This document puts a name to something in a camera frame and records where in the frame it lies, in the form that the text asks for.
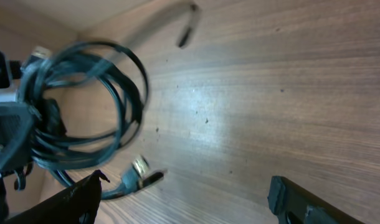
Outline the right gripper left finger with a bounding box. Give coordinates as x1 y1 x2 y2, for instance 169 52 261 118
5 170 108 224

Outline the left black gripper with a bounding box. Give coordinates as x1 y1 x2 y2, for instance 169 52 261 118
0 98 67 172

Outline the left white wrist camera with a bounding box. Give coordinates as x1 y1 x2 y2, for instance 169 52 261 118
0 52 22 103

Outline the black USB cable long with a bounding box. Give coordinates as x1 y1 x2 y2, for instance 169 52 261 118
82 0 201 51

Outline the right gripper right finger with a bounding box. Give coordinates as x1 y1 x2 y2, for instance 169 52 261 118
267 175 361 224

